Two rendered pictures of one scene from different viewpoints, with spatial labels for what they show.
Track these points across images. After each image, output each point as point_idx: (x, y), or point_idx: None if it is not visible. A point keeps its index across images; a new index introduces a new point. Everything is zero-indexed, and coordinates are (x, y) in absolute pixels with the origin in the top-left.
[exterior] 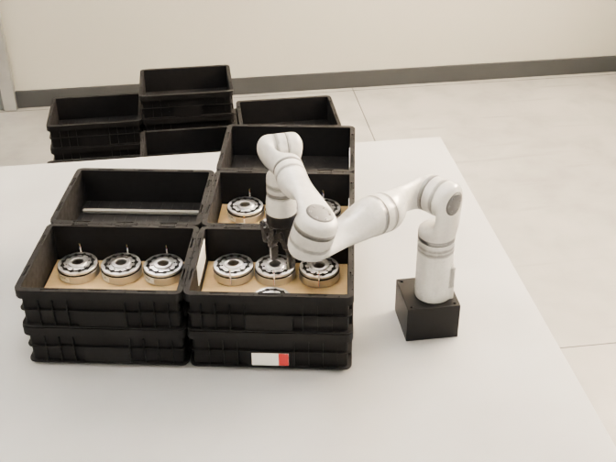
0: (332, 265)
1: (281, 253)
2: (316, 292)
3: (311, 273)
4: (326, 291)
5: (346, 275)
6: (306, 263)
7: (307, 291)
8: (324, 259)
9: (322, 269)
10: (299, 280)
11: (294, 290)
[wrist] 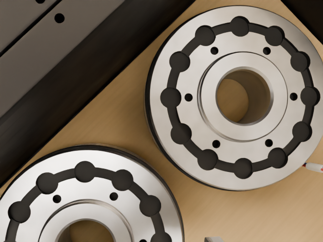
0: (278, 48)
1: (27, 147)
2: (299, 185)
3: (254, 161)
4: (320, 152)
5: (292, 20)
6: (182, 123)
7: (267, 204)
8: (219, 43)
9: (280, 111)
10: (190, 178)
11: (228, 238)
